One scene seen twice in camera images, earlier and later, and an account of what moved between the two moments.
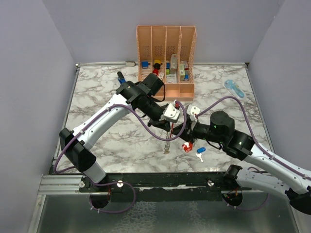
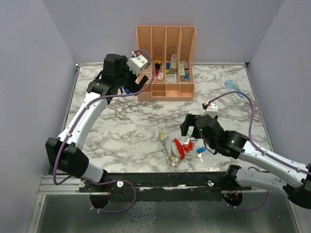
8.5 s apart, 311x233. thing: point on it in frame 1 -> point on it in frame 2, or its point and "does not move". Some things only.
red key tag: (187, 146) does not move
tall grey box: (174, 63) does not move
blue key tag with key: (199, 151) does not move
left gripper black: (164, 124) -> (134, 87)
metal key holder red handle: (167, 144) -> (177, 152)
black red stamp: (156, 66) does not move
